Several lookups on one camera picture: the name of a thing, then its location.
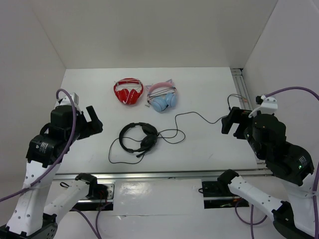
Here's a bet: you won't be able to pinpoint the black headset cable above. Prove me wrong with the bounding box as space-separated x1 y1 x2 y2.
108 94 248 165

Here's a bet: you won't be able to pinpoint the black headset with microphone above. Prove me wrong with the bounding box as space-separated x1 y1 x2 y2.
118 122 159 158

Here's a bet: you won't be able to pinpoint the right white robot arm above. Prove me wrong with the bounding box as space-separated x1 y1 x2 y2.
217 107 319 239

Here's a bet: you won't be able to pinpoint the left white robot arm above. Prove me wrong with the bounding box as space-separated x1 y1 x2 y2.
0 105 108 239

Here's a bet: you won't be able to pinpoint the red headphones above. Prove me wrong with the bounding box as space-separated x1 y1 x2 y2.
113 78 144 105

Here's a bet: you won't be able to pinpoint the pink blue cat headphones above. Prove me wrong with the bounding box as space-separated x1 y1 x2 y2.
146 79 177 112

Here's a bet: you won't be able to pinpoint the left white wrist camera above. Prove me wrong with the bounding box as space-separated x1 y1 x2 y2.
58 93 79 106

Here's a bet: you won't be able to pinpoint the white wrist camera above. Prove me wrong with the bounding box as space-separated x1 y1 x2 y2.
248 95 278 118
58 93 79 106

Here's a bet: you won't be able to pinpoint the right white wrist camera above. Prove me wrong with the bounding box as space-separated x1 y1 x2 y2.
248 95 278 118

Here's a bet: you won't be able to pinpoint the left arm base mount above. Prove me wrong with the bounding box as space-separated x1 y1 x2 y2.
73 184 114 212

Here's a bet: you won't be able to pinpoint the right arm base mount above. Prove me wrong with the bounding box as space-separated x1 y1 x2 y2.
198 181 249 209

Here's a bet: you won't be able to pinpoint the aluminium rail front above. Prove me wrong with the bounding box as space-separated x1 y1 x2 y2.
53 167 275 181

